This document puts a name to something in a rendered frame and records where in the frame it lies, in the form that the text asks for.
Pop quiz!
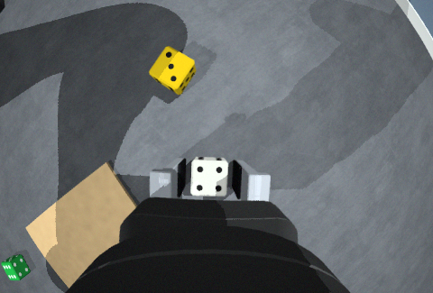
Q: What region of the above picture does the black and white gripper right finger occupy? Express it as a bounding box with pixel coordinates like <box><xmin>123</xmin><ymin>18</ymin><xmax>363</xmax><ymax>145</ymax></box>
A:
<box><xmin>232</xmin><ymin>160</ymin><xmax>271</xmax><ymax>201</ymax></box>

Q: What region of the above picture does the tan flat mat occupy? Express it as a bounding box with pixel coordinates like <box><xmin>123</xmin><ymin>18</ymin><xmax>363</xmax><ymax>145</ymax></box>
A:
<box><xmin>26</xmin><ymin>162</ymin><xmax>137</xmax><ymax>288</ymax></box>

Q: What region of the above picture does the white die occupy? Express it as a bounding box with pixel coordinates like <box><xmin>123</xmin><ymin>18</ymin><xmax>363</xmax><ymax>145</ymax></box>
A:
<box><xmin>191</xmin><ymin>157</ymin><xmax>228</xmax><ymax>197</ymax></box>

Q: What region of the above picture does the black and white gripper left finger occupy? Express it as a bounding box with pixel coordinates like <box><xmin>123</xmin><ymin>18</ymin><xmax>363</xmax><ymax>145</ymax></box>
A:
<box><xmin>150</xmin><ymin>158</ymin><xmax>186</xmax><ymax>198</ymax></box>

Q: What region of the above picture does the yellow die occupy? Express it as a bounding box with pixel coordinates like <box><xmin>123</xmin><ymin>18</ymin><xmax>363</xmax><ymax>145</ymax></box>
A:
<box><xmin>149</xmin><ymin>46</ymin><xmax>196</xmax><ymax>95</ymax></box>

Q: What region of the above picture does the green die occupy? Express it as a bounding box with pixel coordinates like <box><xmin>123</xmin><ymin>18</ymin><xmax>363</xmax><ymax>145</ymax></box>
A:
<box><xmin>1</xmin><ymin>254</ymin><xmax>31</xmax><ymax>280</ymax></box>

